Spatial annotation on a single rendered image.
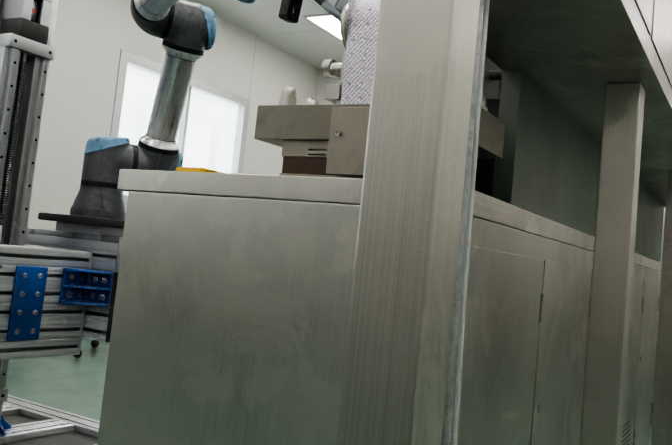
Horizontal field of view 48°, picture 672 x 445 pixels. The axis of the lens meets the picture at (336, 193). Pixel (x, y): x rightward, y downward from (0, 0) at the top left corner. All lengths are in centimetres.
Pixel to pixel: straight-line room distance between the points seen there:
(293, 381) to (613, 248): 61
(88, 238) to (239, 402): 98
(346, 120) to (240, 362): 42
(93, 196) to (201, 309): 90
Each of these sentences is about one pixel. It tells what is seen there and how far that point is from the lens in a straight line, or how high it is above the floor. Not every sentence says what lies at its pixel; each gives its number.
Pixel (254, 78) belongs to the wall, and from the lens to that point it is 731.
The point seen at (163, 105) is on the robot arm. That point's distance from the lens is 215.
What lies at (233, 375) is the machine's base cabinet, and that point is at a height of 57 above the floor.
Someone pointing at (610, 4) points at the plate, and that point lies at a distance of 107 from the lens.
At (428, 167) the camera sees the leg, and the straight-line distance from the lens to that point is 54.
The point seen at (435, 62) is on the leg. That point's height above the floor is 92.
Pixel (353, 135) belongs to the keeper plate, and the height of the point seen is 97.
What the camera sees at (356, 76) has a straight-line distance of 149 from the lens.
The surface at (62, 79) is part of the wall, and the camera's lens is 563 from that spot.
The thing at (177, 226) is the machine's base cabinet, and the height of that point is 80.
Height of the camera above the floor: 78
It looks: 5 degrees up
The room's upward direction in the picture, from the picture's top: 6 degrees clockwise
